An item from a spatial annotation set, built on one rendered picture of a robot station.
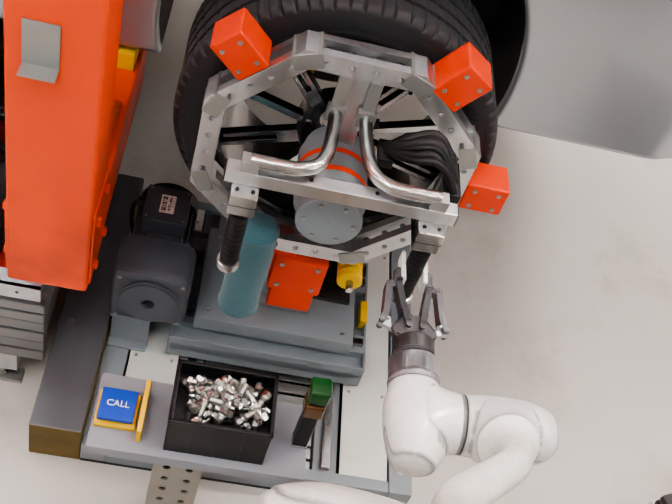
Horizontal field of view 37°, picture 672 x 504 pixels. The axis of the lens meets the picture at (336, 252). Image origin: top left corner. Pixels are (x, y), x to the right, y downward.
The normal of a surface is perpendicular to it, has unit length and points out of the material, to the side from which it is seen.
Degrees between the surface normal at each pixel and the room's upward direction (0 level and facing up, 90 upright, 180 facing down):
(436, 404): 2
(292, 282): 90
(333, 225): 90
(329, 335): 0
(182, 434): 90
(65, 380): 0
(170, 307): 90
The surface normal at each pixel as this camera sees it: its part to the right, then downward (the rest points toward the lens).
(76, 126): -0.04, 0.75
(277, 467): 0.23, -0.63
